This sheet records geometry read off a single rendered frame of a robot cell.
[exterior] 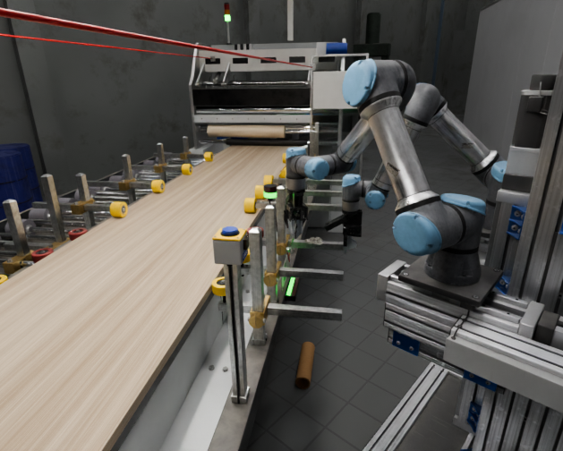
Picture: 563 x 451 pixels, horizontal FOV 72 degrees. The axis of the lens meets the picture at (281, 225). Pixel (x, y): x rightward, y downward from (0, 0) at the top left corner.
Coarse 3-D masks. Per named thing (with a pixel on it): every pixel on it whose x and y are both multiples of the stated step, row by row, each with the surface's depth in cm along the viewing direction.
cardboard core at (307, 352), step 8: (304, 344) 233; (312, 344) 234; (304, 352) 226; (312, 352) 228; (304, 360) 219; (312, 360) 223; (304, 368) 213; (296, 376) 211; (304, 376) 208; (296, 384) 209; (304, 384) 212
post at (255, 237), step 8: (256, 232) 121; (256, 240) 122; (256, 248) 123; (256, 256) 124; (256, 264) 125; (256, 272) 126; (256, 280) 127; (256, 288) 128; (256, 296) 129; (256, 304) 130; (256, 328) 134; (264, 328) 136; (256, 336) 135
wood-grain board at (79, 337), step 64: (192, 192) 243; (64, 256) 159; (128, 256) 158; (192, 256) 157; (0, 320) 117; (64, 320) 117; (128, 320) 116; (192, 320) 120; (0, 384) 93; (64, 384) 93; (128, 384) 92; (0, 448) 77; (64, 448) 76
